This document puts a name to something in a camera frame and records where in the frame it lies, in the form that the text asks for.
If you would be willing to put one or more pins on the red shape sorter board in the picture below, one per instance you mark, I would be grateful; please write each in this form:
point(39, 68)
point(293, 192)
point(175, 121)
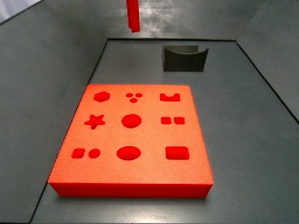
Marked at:
point(134, 145)

